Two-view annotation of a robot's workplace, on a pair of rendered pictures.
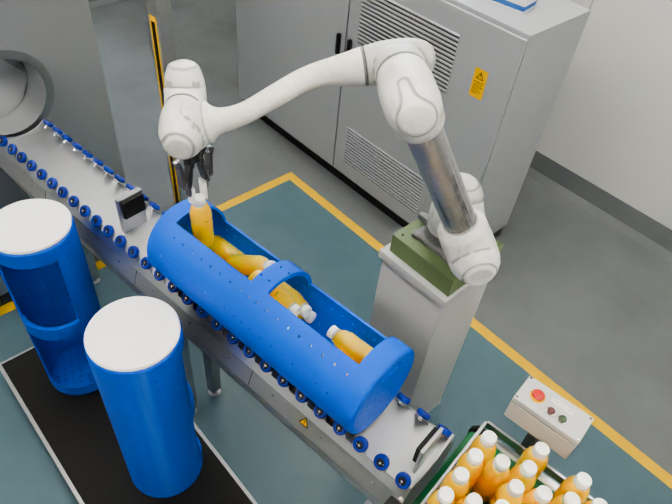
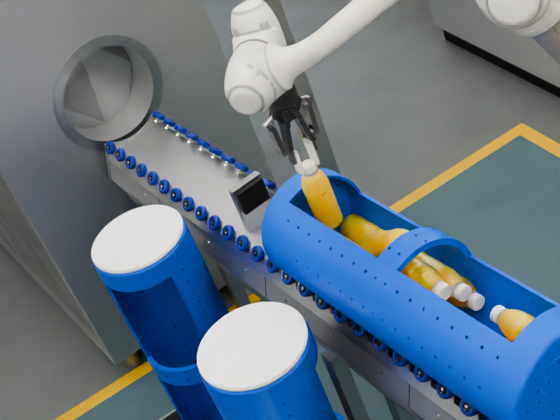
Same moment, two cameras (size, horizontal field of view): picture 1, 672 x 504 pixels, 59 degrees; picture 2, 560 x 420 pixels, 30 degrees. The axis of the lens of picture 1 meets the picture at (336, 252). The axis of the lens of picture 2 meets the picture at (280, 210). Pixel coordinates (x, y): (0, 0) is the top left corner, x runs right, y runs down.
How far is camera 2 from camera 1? 0.72 m
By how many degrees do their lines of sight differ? 25
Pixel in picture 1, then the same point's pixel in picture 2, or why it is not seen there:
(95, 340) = (209, 358)
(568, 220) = not seen: outside the picture
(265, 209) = (483, 186)
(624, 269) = not seen: outside the picture
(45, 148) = (157, 147)
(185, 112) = (248, 60)
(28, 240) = (136, 255)
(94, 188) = (213, 184)
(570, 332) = not seen: outside the picture
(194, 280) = (315, 270)
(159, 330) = (282, 339)
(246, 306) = (374, 291)
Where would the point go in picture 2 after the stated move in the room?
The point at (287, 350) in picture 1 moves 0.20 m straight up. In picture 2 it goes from (427, 339) to (404, 270)
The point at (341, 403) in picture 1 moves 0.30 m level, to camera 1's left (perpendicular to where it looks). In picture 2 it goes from (497, 398) to (351, 392)
